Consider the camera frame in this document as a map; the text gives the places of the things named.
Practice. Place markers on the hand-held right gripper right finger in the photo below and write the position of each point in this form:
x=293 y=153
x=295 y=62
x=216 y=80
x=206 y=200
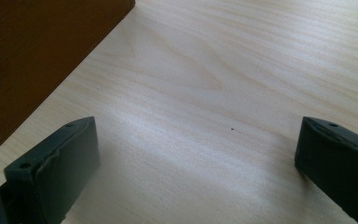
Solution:
x=338 y=161

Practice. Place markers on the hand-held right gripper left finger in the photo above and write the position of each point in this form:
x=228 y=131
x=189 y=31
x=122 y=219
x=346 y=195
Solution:
x=52 y=174

